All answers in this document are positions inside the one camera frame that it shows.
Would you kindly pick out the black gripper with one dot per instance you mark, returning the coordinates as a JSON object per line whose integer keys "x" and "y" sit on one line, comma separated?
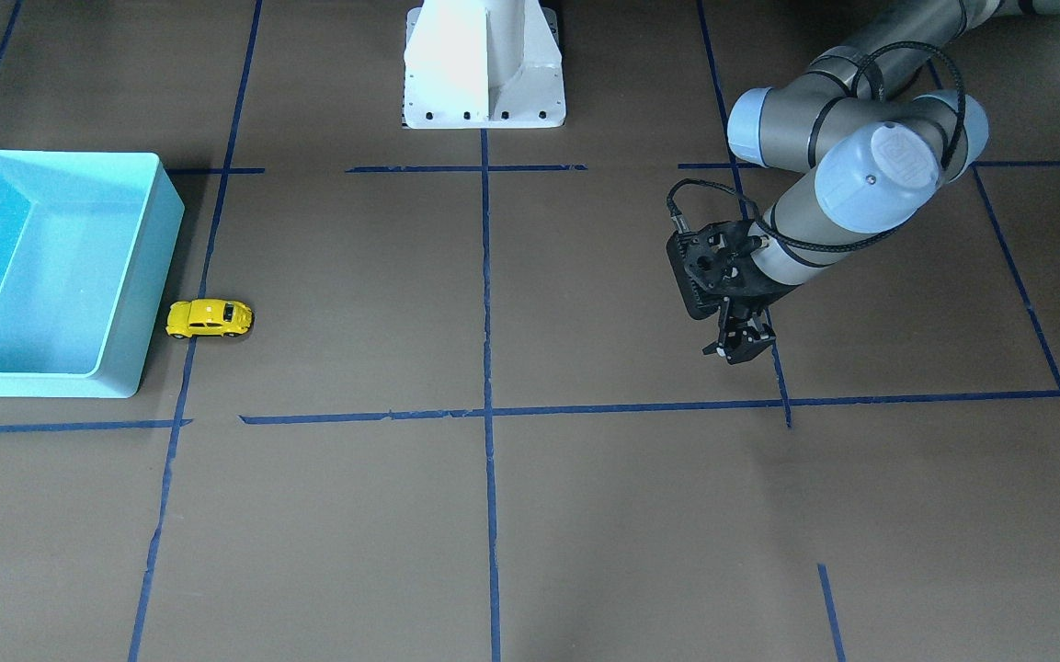
{"x": 754, "y": 300}

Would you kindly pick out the yellow beetle toy car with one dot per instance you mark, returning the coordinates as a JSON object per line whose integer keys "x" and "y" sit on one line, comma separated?
{"x": 208, "y": 317}

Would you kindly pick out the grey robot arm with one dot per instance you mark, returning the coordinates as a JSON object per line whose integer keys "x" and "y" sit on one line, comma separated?
{"x": 873, "y": 127}

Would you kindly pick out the brown paper table cover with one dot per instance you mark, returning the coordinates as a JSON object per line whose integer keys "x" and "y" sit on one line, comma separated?
{"x": 473, "y": 422}

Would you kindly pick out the light blue plastic bin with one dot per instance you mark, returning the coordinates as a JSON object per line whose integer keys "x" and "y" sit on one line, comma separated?
{"x": 86, "y": 240}

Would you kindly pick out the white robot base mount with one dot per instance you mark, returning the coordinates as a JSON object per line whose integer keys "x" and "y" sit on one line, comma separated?
{"x": 483, "y": 65}

